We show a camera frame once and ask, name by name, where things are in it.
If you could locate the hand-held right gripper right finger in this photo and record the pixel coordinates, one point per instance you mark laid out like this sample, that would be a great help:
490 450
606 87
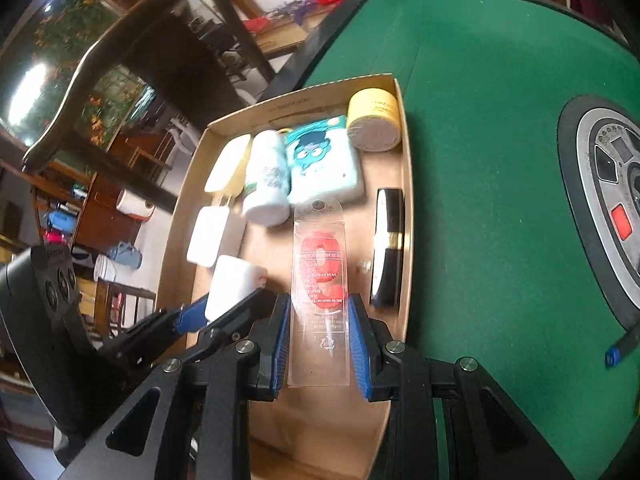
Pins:
357 345

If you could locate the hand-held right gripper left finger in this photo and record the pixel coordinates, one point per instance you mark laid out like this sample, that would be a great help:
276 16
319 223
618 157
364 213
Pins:
280 345

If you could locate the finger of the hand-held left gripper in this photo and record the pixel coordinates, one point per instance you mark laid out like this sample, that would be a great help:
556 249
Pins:
192 315
240 312

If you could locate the large white bottle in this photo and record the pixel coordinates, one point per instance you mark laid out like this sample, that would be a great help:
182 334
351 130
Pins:
232 285

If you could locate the clear package with red item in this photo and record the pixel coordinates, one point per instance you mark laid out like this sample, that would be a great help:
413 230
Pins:
320 270

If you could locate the cardboard box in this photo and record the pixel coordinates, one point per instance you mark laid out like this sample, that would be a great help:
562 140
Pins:
320 435

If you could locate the white bucket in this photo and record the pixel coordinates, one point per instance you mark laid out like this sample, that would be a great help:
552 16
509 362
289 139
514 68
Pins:
105 267

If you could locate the wooden stool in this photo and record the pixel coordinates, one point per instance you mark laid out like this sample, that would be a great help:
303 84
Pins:
120 305

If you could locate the white charger block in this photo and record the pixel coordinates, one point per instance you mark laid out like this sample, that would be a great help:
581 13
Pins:
210 235

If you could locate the light blue jug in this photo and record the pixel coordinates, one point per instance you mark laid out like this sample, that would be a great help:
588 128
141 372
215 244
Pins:
125 255

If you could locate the blue plastic container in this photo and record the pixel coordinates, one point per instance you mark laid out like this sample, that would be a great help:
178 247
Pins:
60 220

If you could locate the black tube with gold band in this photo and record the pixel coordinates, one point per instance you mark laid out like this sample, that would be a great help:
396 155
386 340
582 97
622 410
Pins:
390 260

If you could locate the wooden cabinet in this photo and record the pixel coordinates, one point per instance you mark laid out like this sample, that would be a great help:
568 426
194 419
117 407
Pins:
100 225

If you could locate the white paper roll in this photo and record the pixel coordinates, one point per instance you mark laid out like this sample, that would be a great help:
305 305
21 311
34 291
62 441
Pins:
134 204

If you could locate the small white bottle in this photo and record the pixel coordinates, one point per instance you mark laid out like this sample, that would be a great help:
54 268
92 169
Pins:
267 180

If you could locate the teal tissue pack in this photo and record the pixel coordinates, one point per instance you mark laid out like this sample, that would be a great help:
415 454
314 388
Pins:
325 170

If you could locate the yellow jar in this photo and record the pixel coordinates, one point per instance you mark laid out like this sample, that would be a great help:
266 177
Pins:
375 125

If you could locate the curved-back wooden chair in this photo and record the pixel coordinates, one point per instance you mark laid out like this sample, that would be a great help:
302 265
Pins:
165 60

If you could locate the black blue-tipped stick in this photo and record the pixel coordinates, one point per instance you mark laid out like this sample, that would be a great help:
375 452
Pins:
625 342

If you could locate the small red bag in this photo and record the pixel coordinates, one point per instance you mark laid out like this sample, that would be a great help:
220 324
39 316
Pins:
255 24

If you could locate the round table control dial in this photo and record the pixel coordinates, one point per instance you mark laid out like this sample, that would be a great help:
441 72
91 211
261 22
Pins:
600 170

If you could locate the orange flower wall panel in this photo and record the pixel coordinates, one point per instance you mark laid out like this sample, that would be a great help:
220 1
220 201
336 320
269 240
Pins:
55 25

